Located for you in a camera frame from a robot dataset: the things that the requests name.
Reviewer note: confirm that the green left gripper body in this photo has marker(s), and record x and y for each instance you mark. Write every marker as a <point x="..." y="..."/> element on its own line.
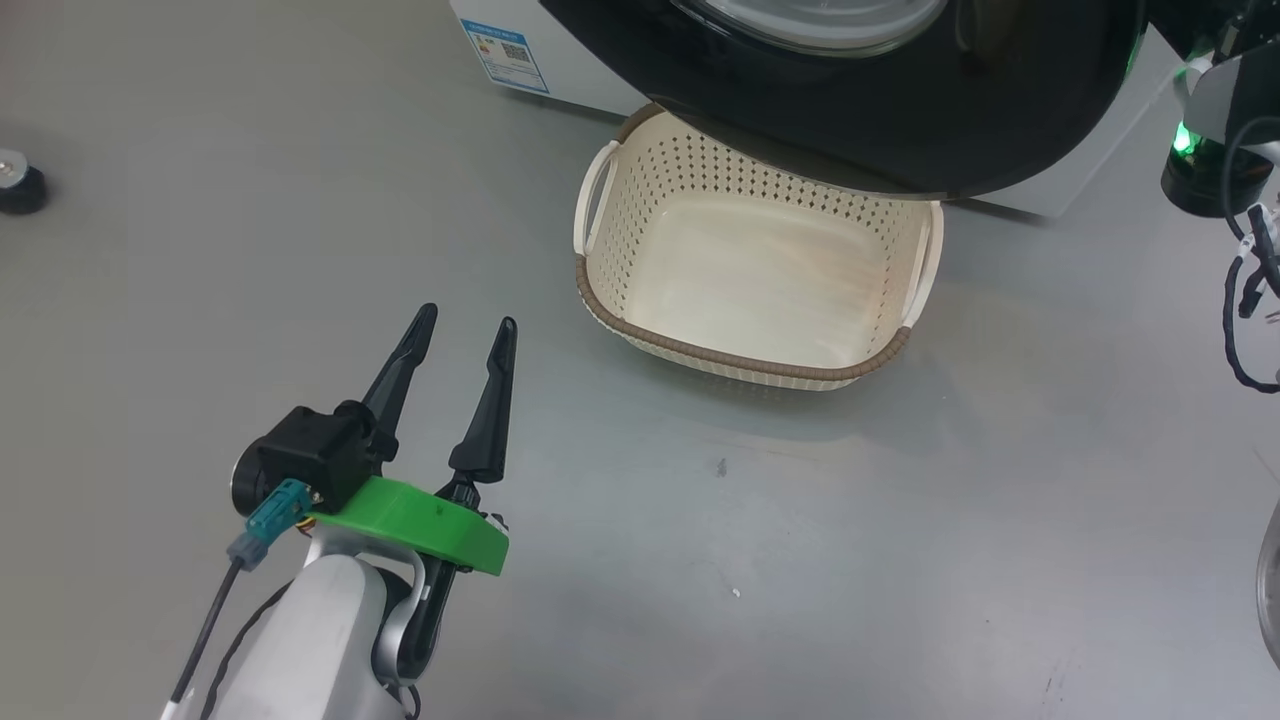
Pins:
<point x="420" y="520"/>

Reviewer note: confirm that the cream perforated laundry basket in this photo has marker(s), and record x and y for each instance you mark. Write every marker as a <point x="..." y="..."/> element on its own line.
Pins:
<point x="760" y="270"/>

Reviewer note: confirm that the white washing machine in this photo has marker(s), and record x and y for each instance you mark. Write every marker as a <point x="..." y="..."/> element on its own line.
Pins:
<point x="600" y="60"/>

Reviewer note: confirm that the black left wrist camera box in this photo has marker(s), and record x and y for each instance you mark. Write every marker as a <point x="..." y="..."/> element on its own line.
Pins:
<point x="310" y="450"/>

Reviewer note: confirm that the black round caster foot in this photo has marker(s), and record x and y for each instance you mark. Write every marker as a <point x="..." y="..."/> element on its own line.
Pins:
<point x="22" y="190"/>

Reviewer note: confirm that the black round washing machine door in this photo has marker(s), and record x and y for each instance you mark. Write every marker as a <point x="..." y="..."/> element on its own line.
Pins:
<point x="900" y="120"/>

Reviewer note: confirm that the blue white energy label sticker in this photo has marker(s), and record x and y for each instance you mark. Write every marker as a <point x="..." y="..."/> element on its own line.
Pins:
<point x="505" y="55"/>

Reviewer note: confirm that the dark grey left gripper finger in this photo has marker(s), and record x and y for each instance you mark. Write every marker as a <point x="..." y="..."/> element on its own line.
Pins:
<point x="405" y="365"/>
<point x="490" y="430"/>

